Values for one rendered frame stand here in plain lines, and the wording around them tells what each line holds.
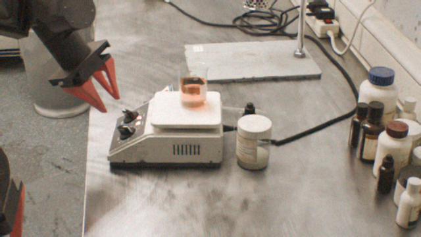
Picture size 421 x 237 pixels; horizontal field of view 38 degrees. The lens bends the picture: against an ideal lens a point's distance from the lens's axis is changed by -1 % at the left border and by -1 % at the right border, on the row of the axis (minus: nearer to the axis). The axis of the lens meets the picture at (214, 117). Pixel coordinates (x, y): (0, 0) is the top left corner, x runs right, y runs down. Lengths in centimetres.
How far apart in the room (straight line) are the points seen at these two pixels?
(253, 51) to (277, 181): 52
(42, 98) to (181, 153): 175
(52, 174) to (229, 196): 148
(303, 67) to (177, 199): 55
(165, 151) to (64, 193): 129
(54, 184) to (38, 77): 55
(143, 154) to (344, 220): 35
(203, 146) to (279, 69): 42
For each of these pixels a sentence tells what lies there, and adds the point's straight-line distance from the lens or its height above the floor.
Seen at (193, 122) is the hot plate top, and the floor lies 84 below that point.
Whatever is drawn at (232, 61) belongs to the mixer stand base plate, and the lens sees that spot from 144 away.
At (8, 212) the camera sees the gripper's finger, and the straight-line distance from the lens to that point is 50.
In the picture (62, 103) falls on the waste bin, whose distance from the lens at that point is 274.
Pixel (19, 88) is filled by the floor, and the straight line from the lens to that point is 310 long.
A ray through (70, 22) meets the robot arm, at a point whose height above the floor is 104.
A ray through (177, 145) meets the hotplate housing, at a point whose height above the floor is 80.
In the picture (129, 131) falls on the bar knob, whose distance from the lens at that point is 107.
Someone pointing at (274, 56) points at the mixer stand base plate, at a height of 76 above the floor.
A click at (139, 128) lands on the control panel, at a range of 107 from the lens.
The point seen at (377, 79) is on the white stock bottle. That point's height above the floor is 87.
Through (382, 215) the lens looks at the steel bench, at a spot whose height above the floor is 75.
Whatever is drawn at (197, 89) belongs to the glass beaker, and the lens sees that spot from 105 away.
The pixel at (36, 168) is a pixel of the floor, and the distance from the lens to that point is 247.
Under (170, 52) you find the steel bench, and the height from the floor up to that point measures 75.
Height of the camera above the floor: 136
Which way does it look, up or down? 30 degrees down
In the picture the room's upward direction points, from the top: 1 degrees clockwise
